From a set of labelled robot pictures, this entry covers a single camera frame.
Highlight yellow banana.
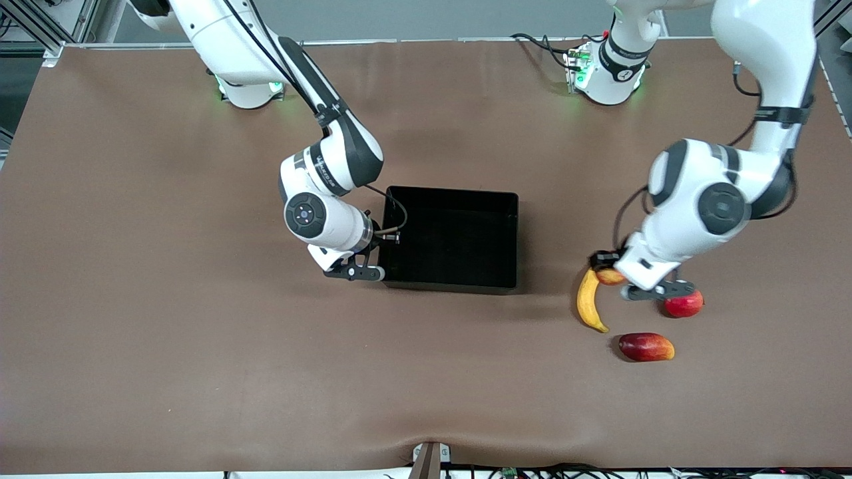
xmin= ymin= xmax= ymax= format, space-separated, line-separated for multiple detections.
xmin=576 ymin=265 xmax=612 ymax=333

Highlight black plastic box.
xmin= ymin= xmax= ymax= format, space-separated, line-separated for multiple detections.
xmin=381 ymin=186 xmax=519 ymax=295

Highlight red yellow mango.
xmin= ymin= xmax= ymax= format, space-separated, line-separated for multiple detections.
xmin=618 ymin=333 xmax=676 ymax=363

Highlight brown table mat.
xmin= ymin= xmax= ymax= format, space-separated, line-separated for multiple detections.
xmin=0 ymin=37 xmax=852 ymax=474

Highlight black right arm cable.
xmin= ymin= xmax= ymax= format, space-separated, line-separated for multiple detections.
xmin=223 ymin=0 xmax=408 ymax=235

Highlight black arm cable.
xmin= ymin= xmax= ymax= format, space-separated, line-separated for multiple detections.
xmin=611 ymin=60 xmax=799 ymax=255
xmin=223 ymin=0 xmax=408 ymax=235

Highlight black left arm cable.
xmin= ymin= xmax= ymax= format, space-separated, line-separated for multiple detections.
xmin=611 ymin=60 xmax=799 ymax=255

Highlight silver table edge rail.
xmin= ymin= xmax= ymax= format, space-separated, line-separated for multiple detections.
xmin=41 ymin=35 xmax=819 ymax=51

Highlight black table edge cables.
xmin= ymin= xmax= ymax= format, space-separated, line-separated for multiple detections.
xmin=383 ymin=462 xmax=852 ymax=479

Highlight metal camera pole bracket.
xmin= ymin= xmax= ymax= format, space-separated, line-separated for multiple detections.
xmin=409 ymin=440 xmax=452 ymax=479

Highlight black left base cables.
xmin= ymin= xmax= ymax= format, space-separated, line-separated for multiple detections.
xmin=510 ymin=32 xmax=574 ymax=71

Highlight aluminium frame post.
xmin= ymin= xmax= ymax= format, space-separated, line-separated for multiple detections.
xmin=813 ymin=0 xmax=852 ymax=41

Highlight aluminium frame struts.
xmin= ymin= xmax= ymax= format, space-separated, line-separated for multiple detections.
xmin=0 ymin=0 xmax=101 ymax=67

